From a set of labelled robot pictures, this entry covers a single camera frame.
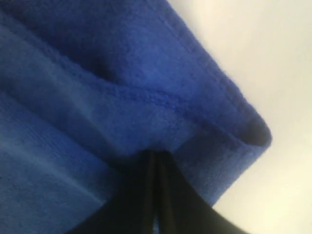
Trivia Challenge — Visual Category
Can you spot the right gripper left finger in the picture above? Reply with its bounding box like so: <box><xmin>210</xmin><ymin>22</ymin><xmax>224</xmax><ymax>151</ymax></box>
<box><xmin>70</xmin><ymin>150</ymin><xmax>156</xmax><ymax>234</ymax></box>

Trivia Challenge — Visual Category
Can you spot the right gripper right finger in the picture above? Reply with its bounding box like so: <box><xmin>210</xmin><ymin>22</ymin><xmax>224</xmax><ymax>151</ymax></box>
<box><xmin>153</xmin><ymin>152</ymin><xmax>244</xmax><ymax>234</ymax></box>

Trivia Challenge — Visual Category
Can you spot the blue towel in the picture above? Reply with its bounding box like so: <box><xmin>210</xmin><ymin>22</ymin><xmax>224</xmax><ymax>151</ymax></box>
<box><xmin>0</xmin><ymin>0</ymin><xmax>272</xmax><ymax>234</ymax></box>

